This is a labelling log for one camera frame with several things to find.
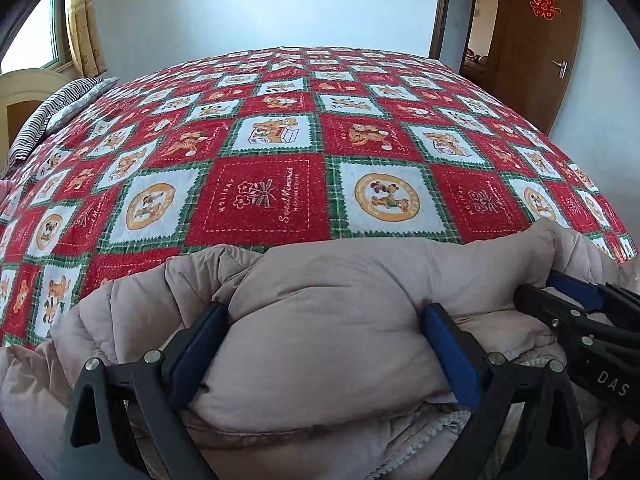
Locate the red checkered cartoon bedspread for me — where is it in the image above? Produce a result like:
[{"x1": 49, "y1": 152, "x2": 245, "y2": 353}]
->
[{"x1": 1, "y1": 47, "x2": 637, "y2": 347}]

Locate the window with green frame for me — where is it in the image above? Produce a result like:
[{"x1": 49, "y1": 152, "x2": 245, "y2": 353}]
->
[{"x1": 1, "y1": 0, "x2": 72, "y2": 74}]

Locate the grey striped pillow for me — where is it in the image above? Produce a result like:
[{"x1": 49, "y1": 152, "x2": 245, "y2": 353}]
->
[{"x1": 2, "y1": 77, "x2": 119, "y2": 177}]

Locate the person's right hand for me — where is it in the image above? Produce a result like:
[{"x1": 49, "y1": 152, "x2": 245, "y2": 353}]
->
[{"x1": 588, "y1": 404, "x2": 639, "y2": 479}]

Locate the right floral yellow curtain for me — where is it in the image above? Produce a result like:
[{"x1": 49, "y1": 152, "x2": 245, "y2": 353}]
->
[{"x1": 64, "y1": 0, "x2": 107, "y2": 77}]

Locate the cream and brown headboard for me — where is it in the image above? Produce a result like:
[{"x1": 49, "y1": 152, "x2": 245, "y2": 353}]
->
[{"x1": 0, "y1": 68, "x2": 70, "y2": 170}]

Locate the silver door handle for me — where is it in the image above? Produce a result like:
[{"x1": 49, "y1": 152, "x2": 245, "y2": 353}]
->
[{"x1": 551, "y1": 60, "x2": 568, "y2": 79}]

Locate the pale pink puffer jacket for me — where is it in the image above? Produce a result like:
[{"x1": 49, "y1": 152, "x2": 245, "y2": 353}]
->
[{"x1": 1, "y1": 220, "x2": 639, "y2": 479}]

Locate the red double happiness decoration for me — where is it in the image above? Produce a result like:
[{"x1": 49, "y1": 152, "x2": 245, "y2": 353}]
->
[{"x1": 529, "y1": 0, "x2": 562, "y2": 22}]

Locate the brown wooden door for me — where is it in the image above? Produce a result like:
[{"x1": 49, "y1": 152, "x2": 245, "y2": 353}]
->
[{"x1": 483, "y1": 0, "x2": 582, "y2": 133}]

